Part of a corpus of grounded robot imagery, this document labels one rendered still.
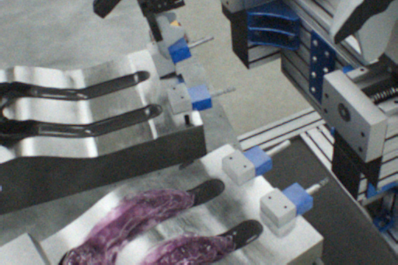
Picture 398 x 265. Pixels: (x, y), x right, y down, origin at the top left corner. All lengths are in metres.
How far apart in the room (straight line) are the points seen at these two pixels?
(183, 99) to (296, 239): 0.33
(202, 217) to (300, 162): 0.96
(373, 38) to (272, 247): 0.60
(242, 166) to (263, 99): 1.41
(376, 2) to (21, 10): 1.39
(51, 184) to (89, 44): 0.48
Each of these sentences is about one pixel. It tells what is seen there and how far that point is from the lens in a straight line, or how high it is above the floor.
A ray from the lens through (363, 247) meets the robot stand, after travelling 1.71.
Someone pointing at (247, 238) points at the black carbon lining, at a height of 0.85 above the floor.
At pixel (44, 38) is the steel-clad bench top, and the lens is 1.52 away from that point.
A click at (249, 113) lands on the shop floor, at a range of 2.33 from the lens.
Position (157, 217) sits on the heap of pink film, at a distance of 0.92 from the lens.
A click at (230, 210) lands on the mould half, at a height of 0.85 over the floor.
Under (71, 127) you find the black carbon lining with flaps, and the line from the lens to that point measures 1.11.
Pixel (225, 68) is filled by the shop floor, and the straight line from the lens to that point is 2.55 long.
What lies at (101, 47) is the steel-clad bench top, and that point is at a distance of 1.43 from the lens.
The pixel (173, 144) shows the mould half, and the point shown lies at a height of 0.86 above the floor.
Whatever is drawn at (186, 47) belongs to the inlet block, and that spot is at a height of 0.94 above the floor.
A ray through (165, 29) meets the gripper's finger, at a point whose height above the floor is 1.00.
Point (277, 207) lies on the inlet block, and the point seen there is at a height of 0.88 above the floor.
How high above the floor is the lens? 1.64
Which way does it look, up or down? 44 degrees down
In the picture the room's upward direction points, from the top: 8 degrees counter-clockwise
